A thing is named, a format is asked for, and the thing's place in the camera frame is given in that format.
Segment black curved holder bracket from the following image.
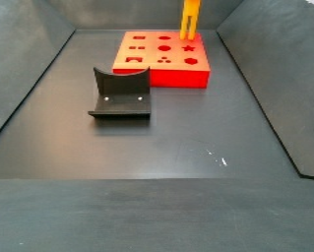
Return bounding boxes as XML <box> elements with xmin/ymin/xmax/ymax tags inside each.
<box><xmin>88</xmin><ymin>68</ymin><xmax>151</xmax><ymax>118</ymax></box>

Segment red shape-sorting block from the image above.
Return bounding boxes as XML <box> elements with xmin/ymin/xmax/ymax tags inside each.
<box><xmin>112</xmin><ymin>31</ymin><xmax>210</xmax><ymax>89</ymax></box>

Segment yellow square-circle peg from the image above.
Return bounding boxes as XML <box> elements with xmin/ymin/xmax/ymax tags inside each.
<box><xmin>180</xmin><ymin>0</ymin><xmax>200</xmax><ymax>40</ymax></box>

